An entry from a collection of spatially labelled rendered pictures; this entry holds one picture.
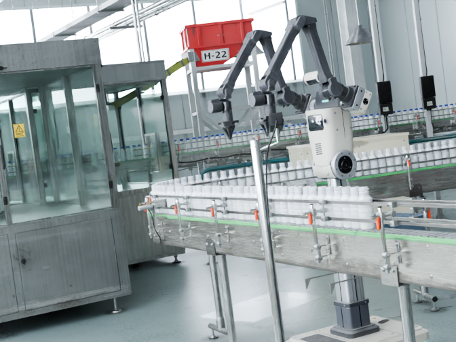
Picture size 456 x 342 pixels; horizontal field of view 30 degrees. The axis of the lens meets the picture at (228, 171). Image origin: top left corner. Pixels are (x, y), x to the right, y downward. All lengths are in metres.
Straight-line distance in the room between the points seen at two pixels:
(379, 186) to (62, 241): 2.70
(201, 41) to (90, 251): 4.38
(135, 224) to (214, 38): 2.83
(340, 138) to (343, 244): 1.21
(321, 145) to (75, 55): 3.22
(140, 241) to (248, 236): 5.40
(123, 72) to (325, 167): 5.15
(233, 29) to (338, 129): 6.57
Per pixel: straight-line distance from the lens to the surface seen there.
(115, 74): 9.40
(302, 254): 3.72
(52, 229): 7.17
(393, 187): 6.11
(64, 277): 7.23
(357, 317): 4.72
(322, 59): 4.38
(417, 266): 3.11
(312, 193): 3.64
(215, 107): 4.50
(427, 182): 6.21
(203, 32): 10.94
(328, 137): 4.53
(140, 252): 9.48
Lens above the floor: 1.47
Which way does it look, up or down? 3 degrees down
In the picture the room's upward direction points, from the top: 7 degrees counter-clockwise
